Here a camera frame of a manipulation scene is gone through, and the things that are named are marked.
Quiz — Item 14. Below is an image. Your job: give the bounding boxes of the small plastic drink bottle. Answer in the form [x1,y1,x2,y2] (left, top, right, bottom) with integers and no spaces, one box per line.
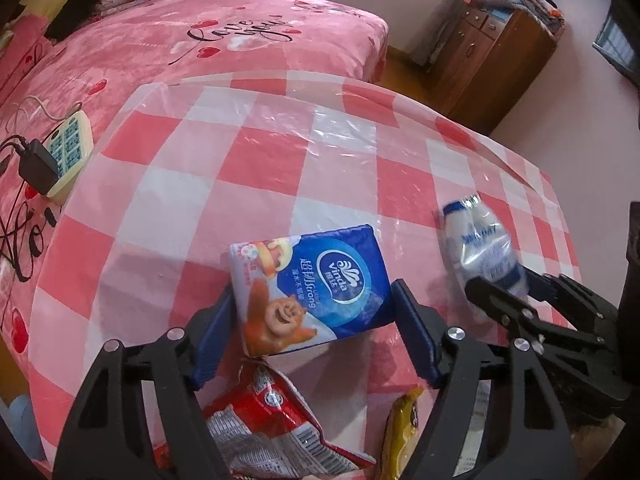
[442,194,528,300]

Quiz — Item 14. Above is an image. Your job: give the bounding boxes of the blue tissue pack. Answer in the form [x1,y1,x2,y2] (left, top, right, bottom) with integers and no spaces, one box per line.
[229,224,394,359]

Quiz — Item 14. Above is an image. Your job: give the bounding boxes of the yellow snack wrapper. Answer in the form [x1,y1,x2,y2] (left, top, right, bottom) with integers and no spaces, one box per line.
[376,386,424,480]

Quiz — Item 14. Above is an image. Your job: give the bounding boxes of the red snack wrapper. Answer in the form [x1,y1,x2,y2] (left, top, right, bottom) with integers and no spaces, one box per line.
[154,361,377,480]

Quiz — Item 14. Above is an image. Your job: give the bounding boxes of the pink checkered tablecloth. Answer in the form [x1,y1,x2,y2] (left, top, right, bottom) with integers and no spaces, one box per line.
[27,72,579,458]

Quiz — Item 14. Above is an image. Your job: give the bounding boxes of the brown wooden dresser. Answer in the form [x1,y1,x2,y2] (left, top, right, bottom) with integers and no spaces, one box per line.
[426,4,556,136]

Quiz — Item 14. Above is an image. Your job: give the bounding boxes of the black television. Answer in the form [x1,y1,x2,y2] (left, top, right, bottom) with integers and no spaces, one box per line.
[592,4,639,88]

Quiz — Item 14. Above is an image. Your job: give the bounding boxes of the black charger adapter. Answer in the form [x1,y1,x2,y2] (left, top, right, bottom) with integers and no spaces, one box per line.
[18,139,58,195]

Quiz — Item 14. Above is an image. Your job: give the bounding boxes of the cream power strip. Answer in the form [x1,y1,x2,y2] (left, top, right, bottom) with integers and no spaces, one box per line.
[43,110,94,206]

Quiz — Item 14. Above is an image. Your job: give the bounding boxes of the pink bed blanket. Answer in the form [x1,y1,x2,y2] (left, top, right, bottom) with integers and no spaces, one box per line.
[1,0,388,376]

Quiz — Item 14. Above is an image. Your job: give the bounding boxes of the pink folded pillows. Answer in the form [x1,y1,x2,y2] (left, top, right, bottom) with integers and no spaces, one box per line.
[1,14,52,103]

